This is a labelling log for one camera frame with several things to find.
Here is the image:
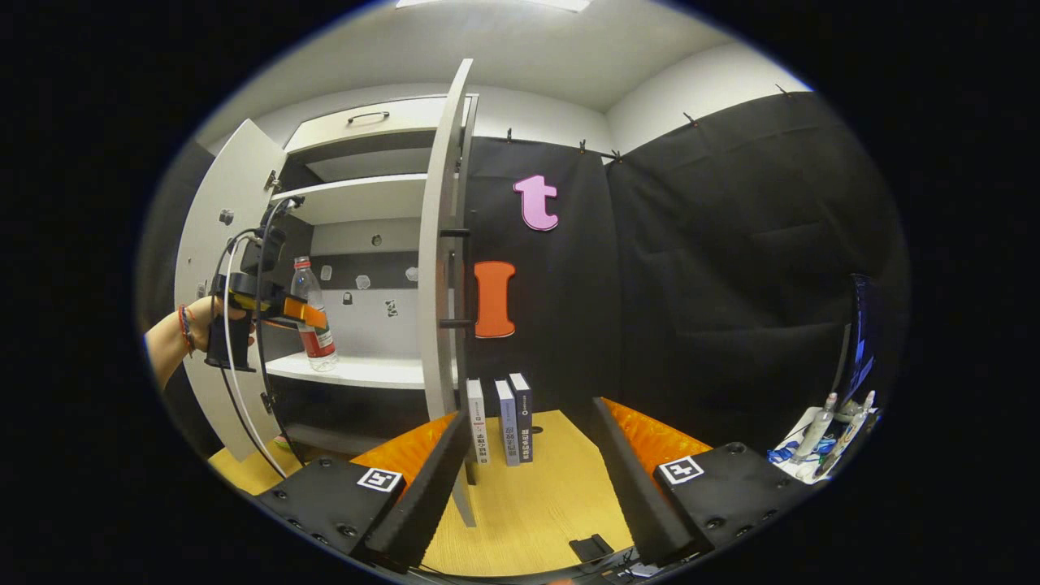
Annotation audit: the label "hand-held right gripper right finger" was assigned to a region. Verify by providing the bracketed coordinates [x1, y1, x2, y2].
[591, 396, 813, 570]

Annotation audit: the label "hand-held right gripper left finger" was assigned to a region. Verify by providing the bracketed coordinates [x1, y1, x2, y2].
[256, 409, 474, 574]

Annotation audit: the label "clear water bottle red label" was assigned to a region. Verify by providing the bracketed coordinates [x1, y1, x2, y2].
[291, 256, 339, 373]

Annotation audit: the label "white cabinet door cat stickers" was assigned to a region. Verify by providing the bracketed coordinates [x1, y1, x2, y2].
[173, 119, 289, 462]

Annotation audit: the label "white cabinet door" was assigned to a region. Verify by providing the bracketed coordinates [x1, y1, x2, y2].
[417, 58, 480, 529]

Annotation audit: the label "small black device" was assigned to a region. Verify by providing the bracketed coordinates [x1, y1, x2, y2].
[569, 534, 616, 563]

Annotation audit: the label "white book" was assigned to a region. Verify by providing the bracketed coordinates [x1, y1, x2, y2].
[466, 378, 491, 466]

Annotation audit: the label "grey blue book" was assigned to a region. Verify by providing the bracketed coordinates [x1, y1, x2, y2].
[494, 379, 521, 467]

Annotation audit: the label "white cabinet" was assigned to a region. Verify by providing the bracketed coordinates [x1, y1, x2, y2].
[264, 93, 480, 456]

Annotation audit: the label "dark navy book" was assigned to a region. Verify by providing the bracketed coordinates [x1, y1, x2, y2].
[509, 373, 535, 464]

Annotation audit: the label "white blue plastic bag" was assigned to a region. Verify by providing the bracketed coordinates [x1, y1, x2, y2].
[768, 406, 878, 486]

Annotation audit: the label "clear slim bottle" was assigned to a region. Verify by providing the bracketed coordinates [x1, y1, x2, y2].
[792, 392, 838, 464]
[817, 390, 877, 479]

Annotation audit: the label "black backdrop cloth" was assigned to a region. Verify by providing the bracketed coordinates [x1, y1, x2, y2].
[136, 91, 911, 460]

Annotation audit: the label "dark computer monitor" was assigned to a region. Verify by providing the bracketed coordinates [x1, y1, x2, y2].
[835, 272, 880, 407]

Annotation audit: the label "black cable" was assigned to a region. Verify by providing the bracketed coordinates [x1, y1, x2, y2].
[210, 195, 306, 468]

